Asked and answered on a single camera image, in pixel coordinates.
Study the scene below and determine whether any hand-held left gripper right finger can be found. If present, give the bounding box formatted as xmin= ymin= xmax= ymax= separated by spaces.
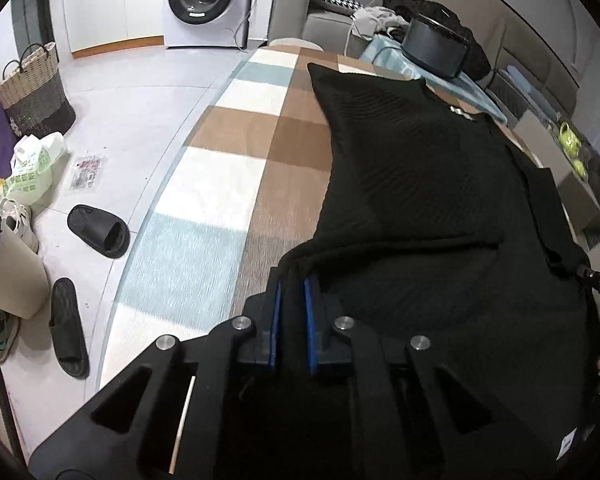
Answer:
xmin=302 ymin=276 xmax=571 ymax=480

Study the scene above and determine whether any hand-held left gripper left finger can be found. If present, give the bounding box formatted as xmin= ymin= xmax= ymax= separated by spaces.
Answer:
xmin=27 ymin=280 xmax=281 ymax=480

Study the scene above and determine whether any black knit garment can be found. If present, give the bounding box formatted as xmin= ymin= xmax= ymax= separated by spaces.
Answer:
xmin=279 ymin=62 xmax=600 ymax=467

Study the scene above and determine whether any grey clothes pile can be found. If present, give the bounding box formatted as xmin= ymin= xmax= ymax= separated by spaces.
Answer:
xmin=352 ymin=6 xmax=411 ymax=40

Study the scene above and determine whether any checked brown blue blanket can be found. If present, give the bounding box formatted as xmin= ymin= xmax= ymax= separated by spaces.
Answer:
xmin=97 ymin=42 xmax=546 ymax=392

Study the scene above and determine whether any green teapot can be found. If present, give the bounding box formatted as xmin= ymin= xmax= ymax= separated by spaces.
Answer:
xmin=558 ymin=121 xmax=584 ymax=154

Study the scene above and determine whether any black slipper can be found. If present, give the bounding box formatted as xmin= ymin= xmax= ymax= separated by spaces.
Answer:
xmin=48 ymin=277 xmax=90 ymax=380
xmin=67 ymin=204 xmax=131 ymax=260

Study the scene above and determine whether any small printed packet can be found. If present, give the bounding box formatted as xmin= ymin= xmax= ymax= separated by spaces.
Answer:
xmin=70 ymin=155 xmax=106 ymax=192

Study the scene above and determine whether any beige bin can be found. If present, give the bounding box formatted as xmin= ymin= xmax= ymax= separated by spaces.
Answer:
xmin=0 ymin=230 xmax=51 ymax=320

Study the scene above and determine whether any dark green shoe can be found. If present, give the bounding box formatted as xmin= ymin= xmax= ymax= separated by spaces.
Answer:
xmin=0 ymin=305 xmax=21 ymax=363

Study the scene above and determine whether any white sneaker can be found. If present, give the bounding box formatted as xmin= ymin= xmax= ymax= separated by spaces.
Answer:
xmin=0 ymin=195 xmax=40 ymax=255

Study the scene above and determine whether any light blue cloth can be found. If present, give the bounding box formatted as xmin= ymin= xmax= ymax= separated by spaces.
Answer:
xmin=360 ymin=34 xmax=509 ymax=124

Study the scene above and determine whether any white green plastic bag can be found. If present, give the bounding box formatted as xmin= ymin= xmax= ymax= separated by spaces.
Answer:
xmin=2 ymin=131 xmax=67 ymax=206

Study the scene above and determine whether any black round container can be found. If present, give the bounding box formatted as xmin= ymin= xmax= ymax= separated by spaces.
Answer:
xmin=402 ymin=10 xmax=474 ymax=80

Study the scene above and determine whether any grey sofa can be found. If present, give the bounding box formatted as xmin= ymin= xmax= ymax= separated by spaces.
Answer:
xmin=267 ymin=0 xmax=383 ymax=59

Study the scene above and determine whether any white washing machine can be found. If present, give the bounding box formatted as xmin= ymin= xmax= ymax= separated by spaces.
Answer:
xmin=162 ymin=0 xmax=257 ymax=51

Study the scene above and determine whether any houndstooth pillow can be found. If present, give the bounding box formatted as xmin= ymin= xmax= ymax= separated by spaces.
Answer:
xmin=317 ymin=0 xmax=377 ymax=12

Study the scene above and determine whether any woven wicker basket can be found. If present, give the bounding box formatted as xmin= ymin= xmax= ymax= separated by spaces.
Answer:
xmin=0 ymin=42 xmax=77 ymax=140

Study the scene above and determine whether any white floor cabinet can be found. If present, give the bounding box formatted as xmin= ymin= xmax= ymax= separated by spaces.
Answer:
xmin=61 ymin=0 xmax=167 ymax=59

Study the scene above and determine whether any black cable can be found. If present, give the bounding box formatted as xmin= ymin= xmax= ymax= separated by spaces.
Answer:
xmin=0 ymin=337 xmax=23 ymax=463

